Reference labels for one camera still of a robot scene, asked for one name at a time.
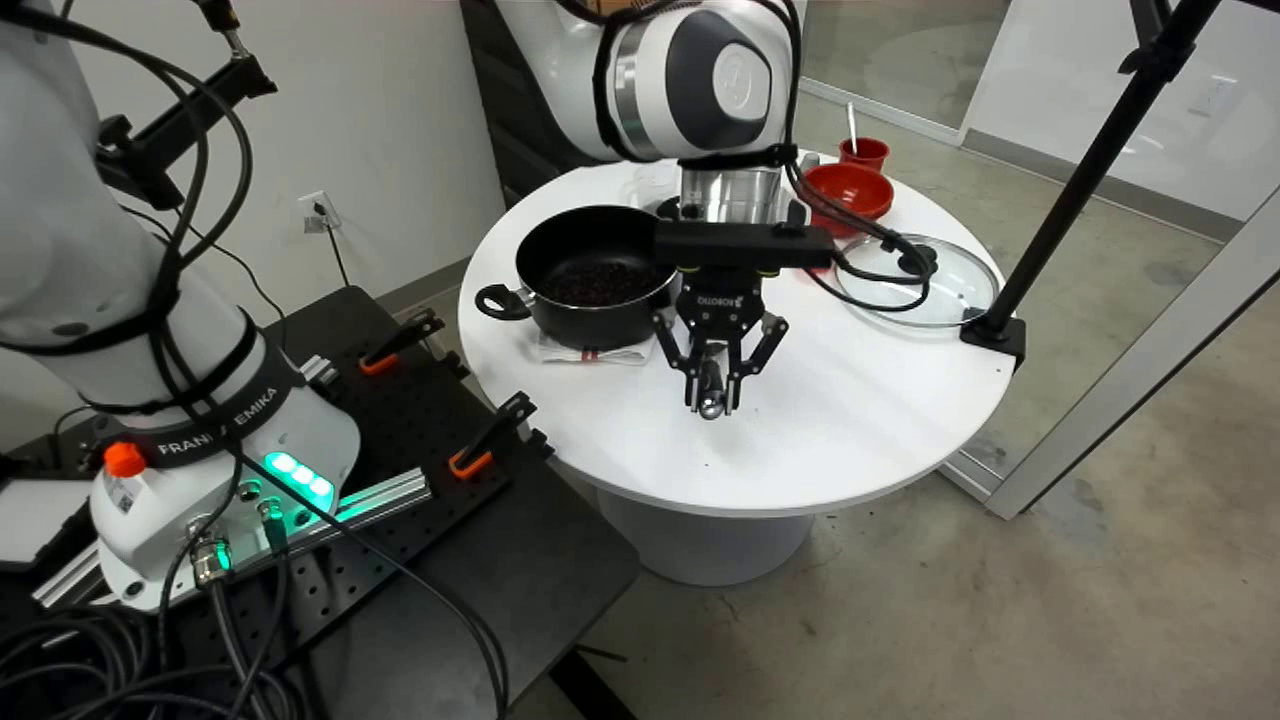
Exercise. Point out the red bowl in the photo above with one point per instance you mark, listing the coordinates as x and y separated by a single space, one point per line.
849 185

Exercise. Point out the metal spoon in cup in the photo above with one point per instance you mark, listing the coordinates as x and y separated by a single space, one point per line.
853 124

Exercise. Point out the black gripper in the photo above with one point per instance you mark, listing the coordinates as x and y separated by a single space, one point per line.
716 332

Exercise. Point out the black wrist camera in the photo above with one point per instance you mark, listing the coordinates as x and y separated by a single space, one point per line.
742 245

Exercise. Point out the wall power outlet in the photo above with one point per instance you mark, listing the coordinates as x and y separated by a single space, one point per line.
319 212

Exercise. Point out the black camera stand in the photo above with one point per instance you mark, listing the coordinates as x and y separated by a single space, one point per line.
1169 35

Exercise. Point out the glass pot lid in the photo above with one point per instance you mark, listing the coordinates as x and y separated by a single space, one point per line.
925 281

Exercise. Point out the black orange clamp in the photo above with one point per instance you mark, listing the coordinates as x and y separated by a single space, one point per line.
388 350
479 454

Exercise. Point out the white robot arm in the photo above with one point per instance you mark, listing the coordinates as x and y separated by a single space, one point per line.
704 87

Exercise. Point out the red cup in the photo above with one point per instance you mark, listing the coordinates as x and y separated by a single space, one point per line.
867 153

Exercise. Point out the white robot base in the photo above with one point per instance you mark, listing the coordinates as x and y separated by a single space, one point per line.
221 444

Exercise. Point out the black cooking pot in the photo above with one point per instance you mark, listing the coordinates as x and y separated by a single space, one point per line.
588 277

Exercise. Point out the black mounting table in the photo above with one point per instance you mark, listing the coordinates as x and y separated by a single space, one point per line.
419 603

